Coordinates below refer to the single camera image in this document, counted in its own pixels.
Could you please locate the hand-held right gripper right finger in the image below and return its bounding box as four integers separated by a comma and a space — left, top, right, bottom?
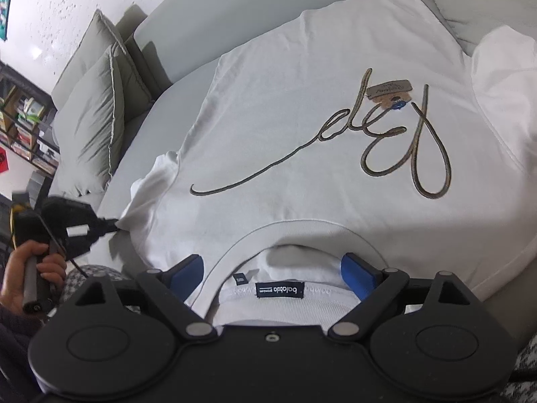
327, 253, 473, 342

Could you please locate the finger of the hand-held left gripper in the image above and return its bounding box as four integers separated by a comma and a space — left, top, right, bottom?
90, 217, 121, 241

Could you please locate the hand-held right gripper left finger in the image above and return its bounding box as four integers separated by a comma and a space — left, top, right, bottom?
71, 254, 219, 342

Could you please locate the white shirt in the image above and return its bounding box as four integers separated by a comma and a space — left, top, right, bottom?
117, 0, 537, 329

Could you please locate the person's left forearm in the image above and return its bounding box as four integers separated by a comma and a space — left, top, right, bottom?
0, 304, 48, 403

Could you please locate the person's left hand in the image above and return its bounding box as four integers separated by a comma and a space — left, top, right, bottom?
0, 240, 68, 316

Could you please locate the small grey cushion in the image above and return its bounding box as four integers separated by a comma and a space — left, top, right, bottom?
51, 44, 127, 197

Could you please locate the bookshelf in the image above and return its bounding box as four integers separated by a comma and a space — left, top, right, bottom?
0, 61, 60, 177

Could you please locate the large grey cushion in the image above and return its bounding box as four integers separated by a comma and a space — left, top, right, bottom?
50, 8, 154, 124

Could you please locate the brown hang tag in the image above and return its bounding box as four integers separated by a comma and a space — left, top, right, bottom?
366, 78, 414, 113

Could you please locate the grey sofa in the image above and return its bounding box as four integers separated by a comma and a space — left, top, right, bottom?
42, 0, 537, 317

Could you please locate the teal wall poster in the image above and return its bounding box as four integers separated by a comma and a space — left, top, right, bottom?
0, 0, 13, 43

